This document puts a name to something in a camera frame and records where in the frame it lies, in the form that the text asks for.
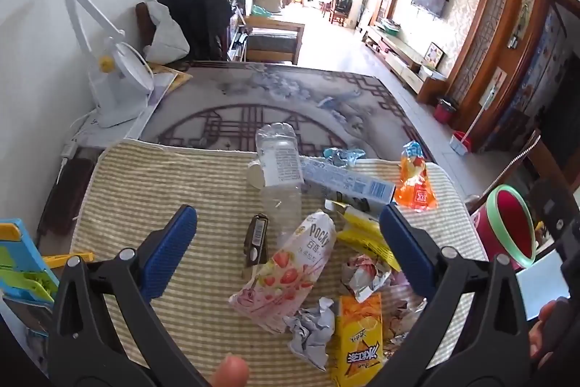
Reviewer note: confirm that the blue yellow plastic toy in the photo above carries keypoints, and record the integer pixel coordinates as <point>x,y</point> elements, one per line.
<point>22,264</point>

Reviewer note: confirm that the carved wooden chair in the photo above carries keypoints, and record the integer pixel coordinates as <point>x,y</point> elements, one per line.
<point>543,160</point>

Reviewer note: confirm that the yellow striped mat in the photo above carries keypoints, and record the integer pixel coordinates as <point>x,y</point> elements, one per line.
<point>158,187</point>

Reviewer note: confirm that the brown wrapper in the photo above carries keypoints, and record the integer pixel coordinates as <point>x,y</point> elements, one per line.
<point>398,319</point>

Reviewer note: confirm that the yellow clip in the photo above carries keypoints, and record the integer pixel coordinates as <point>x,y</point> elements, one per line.
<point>59,261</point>

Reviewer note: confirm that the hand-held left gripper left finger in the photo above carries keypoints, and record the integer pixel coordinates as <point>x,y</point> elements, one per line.
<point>170,251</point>

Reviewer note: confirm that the white desk lamp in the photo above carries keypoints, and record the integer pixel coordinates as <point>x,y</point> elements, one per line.
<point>113,97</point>

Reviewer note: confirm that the red wooden chair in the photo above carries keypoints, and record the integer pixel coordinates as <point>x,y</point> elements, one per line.
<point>337,10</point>

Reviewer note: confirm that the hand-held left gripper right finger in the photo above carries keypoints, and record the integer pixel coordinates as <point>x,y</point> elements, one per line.
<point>405,251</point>

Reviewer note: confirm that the clear plastic bottle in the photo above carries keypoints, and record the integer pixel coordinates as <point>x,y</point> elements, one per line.
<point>278,160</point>

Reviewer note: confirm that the broom with red dustpan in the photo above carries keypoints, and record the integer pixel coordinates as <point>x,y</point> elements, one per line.
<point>460,142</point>

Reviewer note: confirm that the magazine rack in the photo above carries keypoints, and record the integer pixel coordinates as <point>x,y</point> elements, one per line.
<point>236,38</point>

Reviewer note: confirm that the pink snack packet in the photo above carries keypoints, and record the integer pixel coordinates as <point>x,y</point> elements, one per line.
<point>290,269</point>

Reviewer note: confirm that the red white wrapper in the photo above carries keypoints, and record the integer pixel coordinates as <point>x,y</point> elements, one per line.
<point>362,276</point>

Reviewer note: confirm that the silver paper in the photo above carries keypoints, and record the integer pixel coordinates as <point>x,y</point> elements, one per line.
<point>312,332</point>

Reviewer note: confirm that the beige booklet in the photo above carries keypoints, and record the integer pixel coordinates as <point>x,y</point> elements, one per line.
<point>170,81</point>

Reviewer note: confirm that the blue wrapper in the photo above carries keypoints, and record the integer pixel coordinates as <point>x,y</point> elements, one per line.
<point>344,155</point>

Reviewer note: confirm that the dark wooden chair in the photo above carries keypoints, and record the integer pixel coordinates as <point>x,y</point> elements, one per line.
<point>141,24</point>
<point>59,196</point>

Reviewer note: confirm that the white blue milk carton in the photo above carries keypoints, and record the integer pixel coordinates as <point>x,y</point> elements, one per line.
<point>349,183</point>

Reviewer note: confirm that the small red bin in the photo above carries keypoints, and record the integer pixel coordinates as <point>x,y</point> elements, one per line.
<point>446,110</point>

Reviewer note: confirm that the person's right hand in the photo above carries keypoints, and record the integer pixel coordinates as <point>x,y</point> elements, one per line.
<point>543,332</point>

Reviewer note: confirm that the orange snack bag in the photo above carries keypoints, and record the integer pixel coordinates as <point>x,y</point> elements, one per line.
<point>414,187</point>

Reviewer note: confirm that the red bin with green rim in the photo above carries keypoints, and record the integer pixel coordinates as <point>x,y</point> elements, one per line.
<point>512,228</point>

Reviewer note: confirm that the person's left hand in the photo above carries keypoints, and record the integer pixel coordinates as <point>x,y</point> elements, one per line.
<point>230,373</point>

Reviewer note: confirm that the television cabinet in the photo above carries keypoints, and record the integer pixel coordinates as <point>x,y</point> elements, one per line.
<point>398,56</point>

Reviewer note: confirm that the yellow chips box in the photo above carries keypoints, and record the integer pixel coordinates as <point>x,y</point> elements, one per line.
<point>358,337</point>

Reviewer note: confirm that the patterned picture frame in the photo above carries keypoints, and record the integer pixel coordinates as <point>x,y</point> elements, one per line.
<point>434,56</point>

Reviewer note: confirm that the white bag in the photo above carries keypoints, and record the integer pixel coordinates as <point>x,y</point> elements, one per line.
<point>165,38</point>

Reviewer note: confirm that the black coat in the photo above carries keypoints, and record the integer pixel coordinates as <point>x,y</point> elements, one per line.
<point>199,15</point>

